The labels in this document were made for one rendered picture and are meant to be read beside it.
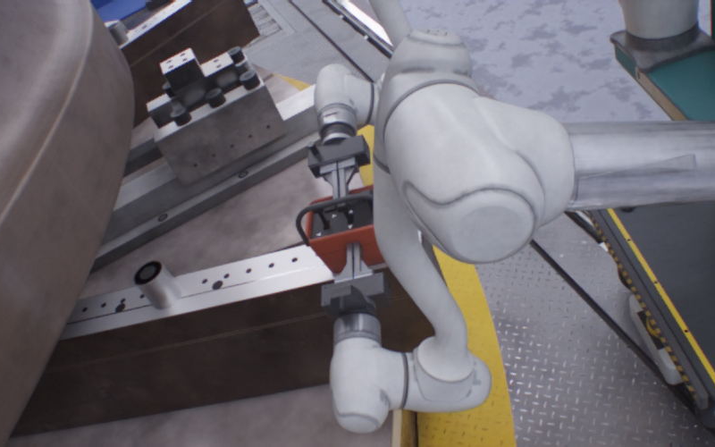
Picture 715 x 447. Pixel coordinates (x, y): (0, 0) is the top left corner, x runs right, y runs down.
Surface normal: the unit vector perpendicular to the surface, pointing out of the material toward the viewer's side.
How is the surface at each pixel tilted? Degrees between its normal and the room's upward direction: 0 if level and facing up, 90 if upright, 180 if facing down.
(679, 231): 0
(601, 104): 0
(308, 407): 0
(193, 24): 90
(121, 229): 90
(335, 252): 97
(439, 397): 79
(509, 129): 33
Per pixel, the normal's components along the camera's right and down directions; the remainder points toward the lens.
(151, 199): 0.23, 0.27
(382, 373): 0.28, -0.59
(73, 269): 0.94, -0.22
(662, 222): -0.33, -0.71
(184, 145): 0.35, 0.52
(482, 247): 0.06, 0.60
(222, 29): 0.66, 0.30
